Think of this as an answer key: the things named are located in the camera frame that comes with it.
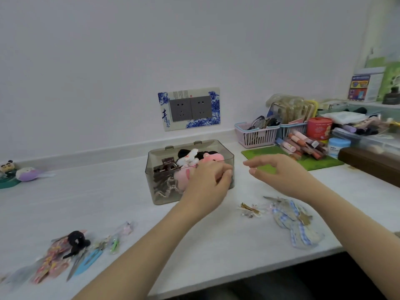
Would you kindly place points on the clear wavy hair claw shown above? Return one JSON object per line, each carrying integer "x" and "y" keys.
{"x": 165, "y": 188}

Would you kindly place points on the green desk mat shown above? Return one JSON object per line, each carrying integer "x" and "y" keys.
{"x": 322, "y": 164}

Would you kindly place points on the pile of small hair clips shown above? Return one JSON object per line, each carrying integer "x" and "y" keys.
{"x": 114, "y": 243}

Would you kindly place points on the white fluffy plush clip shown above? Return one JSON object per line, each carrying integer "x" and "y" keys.
{"x": 187, "y": 159}

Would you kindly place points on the blue lace bow clip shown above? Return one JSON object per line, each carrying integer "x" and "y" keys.
{"x": 297, "y": 224}

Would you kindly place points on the blue floral socket frame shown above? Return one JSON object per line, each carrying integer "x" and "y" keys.
{"x": 162, "y": 120}

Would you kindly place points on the person's right forearm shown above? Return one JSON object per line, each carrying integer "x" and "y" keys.
{"x": 359, "y": 237}

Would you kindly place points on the black fabric bow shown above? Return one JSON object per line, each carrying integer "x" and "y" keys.
{"x": 182, "y": 153}

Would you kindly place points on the blue plastic basket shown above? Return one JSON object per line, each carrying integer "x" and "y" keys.
{"x": 292, "y": 131}

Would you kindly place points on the small white device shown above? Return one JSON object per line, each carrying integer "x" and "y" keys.
{"x": 332, "y": 106}

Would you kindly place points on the person's left forearm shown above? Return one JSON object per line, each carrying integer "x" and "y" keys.
{"x": 140, "y": 259}

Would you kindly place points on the pink plastic basket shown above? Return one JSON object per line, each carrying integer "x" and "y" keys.
{"x": 256, "y": 138}

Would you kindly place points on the clear plastic container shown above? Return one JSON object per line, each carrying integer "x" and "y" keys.
{"x": 381, "y": 143}

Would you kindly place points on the pink beaver plush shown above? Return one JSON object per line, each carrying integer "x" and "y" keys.
{"x": 212, "y": 157}

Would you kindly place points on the pile of cosmetics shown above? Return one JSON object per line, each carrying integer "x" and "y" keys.
{"x": 365, "y": 126}

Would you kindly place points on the white box colourful print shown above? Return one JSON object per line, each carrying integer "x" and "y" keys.
{"x": 365, "y": 85}

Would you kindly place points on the panda figurine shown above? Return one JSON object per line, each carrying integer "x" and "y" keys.
{"x": 7, "y": 167}

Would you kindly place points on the grey wall socket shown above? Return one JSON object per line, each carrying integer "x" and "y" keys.
{"x": 180, "y": 109}
{"x": 201, "y": 107}

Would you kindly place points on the brown wooden box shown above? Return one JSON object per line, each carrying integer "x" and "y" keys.
{"x": 372, "y": 167}

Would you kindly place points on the white cloth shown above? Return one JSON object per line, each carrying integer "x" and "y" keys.
{"x": 343, "y": 118}

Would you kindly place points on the person's right hand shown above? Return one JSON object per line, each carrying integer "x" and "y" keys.
{"x": 284, "y": 174}

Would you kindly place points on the person's left hand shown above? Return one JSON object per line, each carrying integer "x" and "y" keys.
{"x": 207, "y": 187}

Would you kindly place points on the red round tin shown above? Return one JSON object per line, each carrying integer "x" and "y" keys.
{"x": 318, "y": 129}

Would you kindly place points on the white jar with blue lid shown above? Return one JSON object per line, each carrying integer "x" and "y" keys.
{"x": 339, "y": 148}

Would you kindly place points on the yellow folder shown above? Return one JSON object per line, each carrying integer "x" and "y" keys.
{"x": 394, "y": 123}

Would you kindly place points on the transparent grey storage box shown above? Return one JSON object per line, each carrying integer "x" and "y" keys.
{"x": 156, "y": 196}

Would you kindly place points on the dark framed eyeglasses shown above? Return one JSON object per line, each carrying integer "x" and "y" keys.
{"x": 261, "y": 122}

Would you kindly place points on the purple white plush ball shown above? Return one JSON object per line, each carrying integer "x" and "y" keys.
{"x": 28, "y": 174}

